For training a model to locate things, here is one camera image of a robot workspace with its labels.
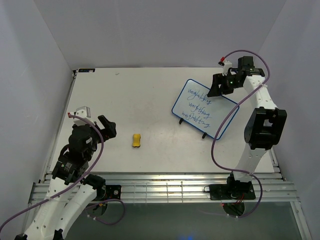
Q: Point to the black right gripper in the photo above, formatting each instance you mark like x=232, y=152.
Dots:
x=217, y=79

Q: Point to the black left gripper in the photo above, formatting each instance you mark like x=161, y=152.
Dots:
x=110, y=130

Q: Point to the yellow whiteboard eraser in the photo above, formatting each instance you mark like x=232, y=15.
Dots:
x=136, y=140

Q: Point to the blue framed small whiteboard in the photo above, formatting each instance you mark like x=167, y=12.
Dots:
x=202, y=112

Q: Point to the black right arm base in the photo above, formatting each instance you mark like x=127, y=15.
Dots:
x=224, y=192

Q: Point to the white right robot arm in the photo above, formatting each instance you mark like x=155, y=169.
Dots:
x=265, y=125

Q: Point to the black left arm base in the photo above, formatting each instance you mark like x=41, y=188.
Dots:
x=107, y=192

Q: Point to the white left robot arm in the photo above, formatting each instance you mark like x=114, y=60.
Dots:
x=72, y=187

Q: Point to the blue label sticker left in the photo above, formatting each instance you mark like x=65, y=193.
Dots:
x=86, y=70

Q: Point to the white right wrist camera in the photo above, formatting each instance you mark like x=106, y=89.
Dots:
x=226, y=65

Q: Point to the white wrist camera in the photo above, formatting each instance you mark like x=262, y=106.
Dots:
x=226, y=65
x=81, y=116

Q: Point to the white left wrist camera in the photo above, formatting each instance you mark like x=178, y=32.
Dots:
x=81, y=116

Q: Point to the aluminium table frame rails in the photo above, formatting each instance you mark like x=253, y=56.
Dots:
x=189, y=188

